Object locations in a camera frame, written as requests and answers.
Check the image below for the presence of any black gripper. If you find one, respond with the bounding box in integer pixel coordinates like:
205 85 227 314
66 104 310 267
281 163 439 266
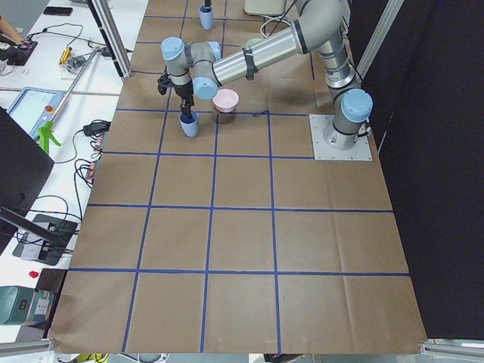
174 83 194 122

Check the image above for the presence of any light blue cup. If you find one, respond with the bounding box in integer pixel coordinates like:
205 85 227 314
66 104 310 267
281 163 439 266
179 111 199 138
199 6 214 30

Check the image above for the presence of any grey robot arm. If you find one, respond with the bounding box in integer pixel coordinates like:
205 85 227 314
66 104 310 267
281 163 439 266
157 0 373 150

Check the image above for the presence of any pink bowl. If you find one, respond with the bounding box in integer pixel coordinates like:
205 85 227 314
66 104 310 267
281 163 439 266
213 88 239 113

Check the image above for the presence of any mint green bowl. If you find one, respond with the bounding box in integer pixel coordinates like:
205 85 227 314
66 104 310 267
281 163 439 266
246 38 262 48

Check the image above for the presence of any cream toaster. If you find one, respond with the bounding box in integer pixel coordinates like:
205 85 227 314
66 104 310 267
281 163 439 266
243 0 287 16

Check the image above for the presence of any green plastic clamp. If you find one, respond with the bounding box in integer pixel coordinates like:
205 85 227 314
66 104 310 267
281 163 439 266
38 121 61 154

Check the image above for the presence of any teach pendant tablet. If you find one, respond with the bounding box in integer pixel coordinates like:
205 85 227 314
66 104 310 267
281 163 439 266
7 87 64 134

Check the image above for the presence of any black computer monitor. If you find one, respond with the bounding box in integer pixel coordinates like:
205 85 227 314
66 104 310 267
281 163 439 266
0 106 56 254

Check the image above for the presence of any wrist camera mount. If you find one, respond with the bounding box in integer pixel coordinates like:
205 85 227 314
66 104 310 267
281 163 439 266
157 73 171 95

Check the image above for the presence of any white power cable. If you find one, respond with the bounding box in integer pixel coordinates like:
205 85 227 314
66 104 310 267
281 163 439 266
259 14 292 38

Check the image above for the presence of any aluminium frame post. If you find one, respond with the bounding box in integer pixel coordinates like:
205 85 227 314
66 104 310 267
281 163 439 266
86 0 132 79

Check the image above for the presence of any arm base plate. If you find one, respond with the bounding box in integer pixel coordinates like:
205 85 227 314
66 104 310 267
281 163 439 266
309 114 373 162

